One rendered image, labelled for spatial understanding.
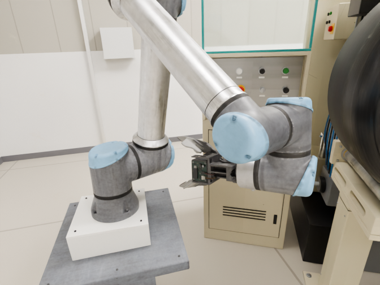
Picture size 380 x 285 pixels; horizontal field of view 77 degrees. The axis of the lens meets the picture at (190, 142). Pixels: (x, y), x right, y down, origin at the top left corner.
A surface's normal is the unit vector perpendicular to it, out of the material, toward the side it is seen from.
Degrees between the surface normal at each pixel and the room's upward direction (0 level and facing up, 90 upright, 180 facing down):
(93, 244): 90
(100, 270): 0
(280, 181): 82
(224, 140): 90
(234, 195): 90
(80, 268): 0
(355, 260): 90
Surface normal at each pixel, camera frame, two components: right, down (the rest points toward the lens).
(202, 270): -0.04, -0.93
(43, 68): 0.23, 0.36
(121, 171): 0.67, 0.18
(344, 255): -0.23, 0.37
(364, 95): -0.88, 0.18
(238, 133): -0.71, 0.27
